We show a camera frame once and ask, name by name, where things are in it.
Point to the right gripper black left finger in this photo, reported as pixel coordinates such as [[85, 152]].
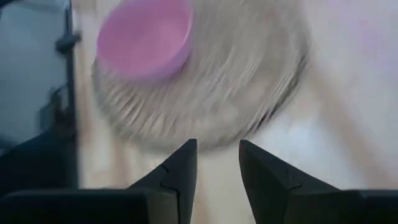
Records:
[[155, 205]]

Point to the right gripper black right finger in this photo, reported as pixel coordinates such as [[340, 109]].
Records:
[[286, 199]]

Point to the round woven wicker placemat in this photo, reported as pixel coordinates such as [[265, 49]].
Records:
[[230, 81]]

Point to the pink round plate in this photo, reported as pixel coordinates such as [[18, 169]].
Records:
[[143, 37]]

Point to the black metal table frame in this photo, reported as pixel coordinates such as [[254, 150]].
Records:
[[71, 102]]

